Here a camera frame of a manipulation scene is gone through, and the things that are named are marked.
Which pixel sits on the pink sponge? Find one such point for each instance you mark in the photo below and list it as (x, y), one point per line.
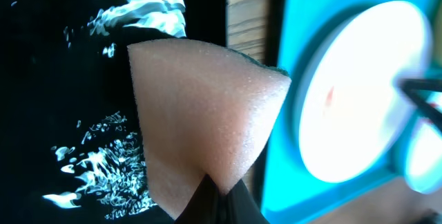
(204, 110)

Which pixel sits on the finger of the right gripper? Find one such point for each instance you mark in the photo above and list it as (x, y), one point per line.
(411, 87)

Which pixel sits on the black rectangular tray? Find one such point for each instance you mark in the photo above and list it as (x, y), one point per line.
(71, 146)

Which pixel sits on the white plate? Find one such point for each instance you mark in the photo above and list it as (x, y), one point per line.
(352, 108)

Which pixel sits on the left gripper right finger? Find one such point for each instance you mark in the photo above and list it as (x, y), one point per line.
(239, 207)

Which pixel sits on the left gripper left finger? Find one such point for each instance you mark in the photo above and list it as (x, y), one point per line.
(203, 205)

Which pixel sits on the light blue plate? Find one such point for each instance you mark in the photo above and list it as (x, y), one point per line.
(422, 169)

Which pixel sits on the teal serving tray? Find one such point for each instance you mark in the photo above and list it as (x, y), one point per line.
(297, 28)

